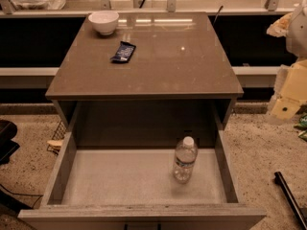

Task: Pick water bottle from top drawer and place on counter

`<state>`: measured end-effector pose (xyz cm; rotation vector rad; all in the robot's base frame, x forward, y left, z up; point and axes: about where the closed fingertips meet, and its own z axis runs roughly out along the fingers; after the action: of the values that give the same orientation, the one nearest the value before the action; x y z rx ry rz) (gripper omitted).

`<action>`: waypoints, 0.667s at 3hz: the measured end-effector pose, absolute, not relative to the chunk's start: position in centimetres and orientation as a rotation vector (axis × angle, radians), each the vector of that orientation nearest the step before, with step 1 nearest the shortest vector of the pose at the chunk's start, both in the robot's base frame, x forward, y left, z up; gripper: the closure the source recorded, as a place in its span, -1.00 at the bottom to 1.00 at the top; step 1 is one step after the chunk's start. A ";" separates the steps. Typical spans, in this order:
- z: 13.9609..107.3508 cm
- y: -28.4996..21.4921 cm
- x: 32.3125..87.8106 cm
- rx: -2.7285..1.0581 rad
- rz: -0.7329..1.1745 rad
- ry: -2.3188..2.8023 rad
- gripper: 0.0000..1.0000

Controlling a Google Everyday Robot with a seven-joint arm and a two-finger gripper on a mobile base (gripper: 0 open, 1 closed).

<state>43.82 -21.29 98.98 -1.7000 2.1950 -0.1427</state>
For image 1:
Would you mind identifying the clear plastic water bottle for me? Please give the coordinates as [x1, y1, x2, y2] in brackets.
[173, 136, 198, 184]

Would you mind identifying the black bar on floor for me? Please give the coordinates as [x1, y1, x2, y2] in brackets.
[274, 172, 307, 230]

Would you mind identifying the wire basket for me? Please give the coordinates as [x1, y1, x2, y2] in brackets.
[47, 122, 66, 154]

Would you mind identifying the white ceramic bowl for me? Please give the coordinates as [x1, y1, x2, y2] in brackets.
[88, 11, 119, 35]

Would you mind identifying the dark blue snack bar wrapper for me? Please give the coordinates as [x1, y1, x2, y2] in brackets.
[110, 41, 136, 63]

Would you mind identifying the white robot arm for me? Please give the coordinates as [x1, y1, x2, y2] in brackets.
[267, 0, 307, 120]

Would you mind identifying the black object at left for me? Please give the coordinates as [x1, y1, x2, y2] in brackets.
[0, 120, 19, 164]

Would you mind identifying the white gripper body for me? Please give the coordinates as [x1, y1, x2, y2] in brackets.
[268, 59, 307, 120]

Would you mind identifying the green snack bag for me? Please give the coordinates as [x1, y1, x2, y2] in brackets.
[294, 113, 307, 142]

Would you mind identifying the open grey top drawer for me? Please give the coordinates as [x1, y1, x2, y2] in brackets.
[19, 124, 266, 230]

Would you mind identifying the black cable on floor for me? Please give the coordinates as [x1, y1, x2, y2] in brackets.
[0, 184, 44, 209]

